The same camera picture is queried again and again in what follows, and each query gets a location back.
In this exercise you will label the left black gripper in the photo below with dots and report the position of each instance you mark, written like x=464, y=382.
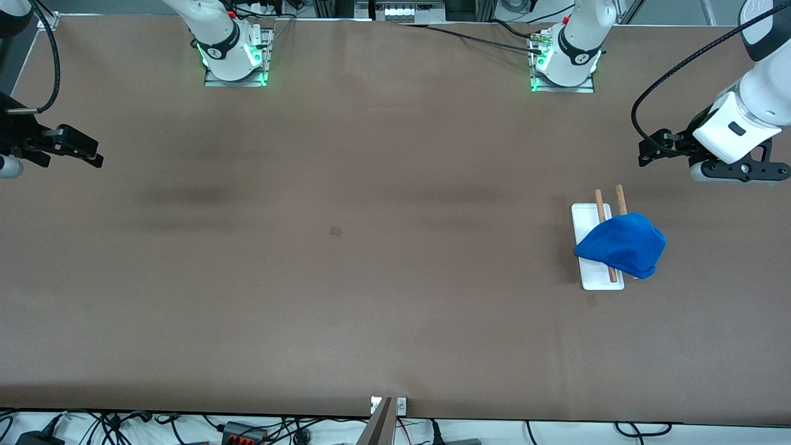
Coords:
x=686, y=139

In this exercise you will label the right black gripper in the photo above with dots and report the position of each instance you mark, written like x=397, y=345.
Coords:
x=17, y=132

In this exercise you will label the blue microfiber towel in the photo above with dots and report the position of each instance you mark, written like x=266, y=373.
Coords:
x=621, y=244

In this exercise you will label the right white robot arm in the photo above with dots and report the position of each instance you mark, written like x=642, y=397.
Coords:
x=222, y=55

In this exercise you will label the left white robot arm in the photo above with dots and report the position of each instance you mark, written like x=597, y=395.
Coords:
x=741, y=117

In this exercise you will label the white rack with wooden rods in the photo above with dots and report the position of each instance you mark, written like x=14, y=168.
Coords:
x=587, y=216

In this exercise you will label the white power strip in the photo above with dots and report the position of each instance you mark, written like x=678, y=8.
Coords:
x=401, y=12

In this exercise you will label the black power adapter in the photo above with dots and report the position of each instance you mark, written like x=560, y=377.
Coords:
x=37, y=440

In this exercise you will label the black box with orange connectors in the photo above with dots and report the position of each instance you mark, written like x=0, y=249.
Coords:
x=244, y=436

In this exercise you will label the black plug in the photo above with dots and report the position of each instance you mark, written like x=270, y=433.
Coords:
x=436, y=432

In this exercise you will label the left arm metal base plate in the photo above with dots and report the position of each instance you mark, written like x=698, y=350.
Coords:
x=562, y=89

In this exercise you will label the metal corner bracket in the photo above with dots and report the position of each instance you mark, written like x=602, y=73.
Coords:
x=48, y=21

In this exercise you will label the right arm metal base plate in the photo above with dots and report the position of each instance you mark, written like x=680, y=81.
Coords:
x=235, y=83

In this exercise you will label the white table edge bracket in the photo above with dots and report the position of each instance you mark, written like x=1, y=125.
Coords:
x=401, y=406

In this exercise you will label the brown camera mount post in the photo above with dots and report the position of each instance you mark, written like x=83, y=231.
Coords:
x=378, y=429

